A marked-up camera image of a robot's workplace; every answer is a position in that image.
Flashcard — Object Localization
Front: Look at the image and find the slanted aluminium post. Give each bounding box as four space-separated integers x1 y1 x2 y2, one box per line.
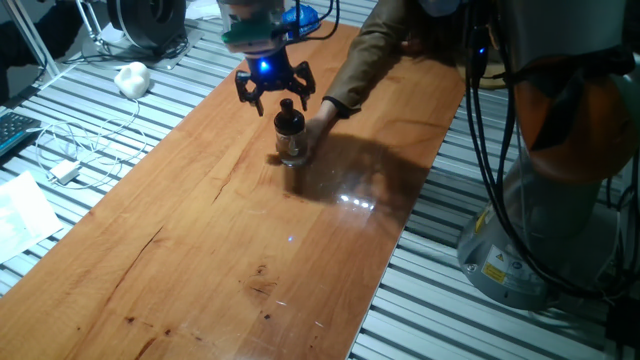
3 0 57 81

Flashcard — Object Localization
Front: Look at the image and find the black sleeved forearm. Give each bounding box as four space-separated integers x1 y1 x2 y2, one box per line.
0 4 84 69

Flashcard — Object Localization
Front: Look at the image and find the grey metal base plate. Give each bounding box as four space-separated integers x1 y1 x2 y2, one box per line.
81 24 206 72

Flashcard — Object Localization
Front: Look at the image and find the right forearm brown sleeve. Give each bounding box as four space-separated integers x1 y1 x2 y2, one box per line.
323 0 417 119

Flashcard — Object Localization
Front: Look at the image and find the small clear glass jar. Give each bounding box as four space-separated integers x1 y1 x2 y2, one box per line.
274 127 309 168

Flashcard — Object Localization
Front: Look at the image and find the thin white cable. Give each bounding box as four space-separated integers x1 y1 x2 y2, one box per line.
33 97 150 192

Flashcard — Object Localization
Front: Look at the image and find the white charger adapter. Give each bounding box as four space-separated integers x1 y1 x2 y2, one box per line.
48 159 82 187

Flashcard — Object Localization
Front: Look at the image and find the white rounded plastic lump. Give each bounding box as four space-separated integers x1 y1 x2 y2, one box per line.
113 61 152 100

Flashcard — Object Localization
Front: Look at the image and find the person's right hand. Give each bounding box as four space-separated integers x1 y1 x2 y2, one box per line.
299 99 339 164

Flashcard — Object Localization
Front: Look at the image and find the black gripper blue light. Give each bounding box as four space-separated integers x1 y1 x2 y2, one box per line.
234 47 317 117

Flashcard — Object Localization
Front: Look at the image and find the black computer keyboard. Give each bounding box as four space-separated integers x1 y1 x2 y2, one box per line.
0 110 43 158

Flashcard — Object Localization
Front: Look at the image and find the white paper sheet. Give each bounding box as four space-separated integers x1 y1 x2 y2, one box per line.
0 170 65 265

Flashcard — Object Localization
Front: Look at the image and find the round wooden stool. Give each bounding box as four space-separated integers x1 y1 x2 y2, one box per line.
454 49 507 91

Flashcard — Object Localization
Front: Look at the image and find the person's left hand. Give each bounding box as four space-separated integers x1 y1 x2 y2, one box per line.
399 37 426 56

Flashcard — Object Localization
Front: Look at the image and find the blue plastic bag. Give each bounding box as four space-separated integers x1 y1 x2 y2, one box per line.
282 3 322 39

